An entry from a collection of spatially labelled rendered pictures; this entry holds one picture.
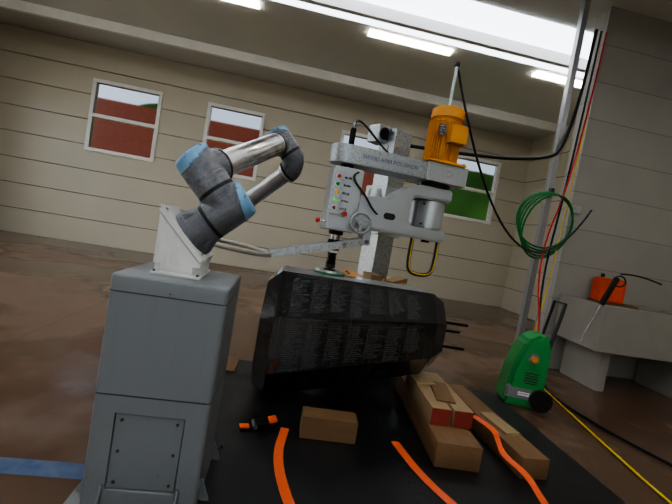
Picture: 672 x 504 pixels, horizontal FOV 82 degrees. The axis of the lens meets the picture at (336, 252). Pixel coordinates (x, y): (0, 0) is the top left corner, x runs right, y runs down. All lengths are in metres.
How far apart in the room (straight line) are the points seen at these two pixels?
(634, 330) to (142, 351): 4.34
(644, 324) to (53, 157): 9.92
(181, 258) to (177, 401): 0.51
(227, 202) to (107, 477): 1.07
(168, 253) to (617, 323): 4.11
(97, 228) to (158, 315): 7.97
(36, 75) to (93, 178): 2.21
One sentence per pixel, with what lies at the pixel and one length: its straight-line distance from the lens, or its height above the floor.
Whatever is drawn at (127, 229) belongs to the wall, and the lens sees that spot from 9.21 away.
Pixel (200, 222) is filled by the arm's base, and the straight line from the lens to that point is 1.56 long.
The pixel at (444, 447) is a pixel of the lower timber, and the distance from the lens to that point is 2.30.
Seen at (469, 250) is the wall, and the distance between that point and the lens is 9.62.
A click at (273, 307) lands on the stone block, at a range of 2.30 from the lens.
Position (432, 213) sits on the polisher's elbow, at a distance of 2.80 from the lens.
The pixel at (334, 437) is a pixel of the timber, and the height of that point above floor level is 0.04.
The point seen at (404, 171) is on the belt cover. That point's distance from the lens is 2.71.
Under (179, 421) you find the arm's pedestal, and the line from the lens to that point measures 1.63.
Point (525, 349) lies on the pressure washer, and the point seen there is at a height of 0.45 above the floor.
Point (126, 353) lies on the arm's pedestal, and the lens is 1.58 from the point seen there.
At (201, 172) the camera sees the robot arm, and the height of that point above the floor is 1.25.
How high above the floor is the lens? 1.12
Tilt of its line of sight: 3 degrees down
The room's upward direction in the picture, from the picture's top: 10 degrees clockwise
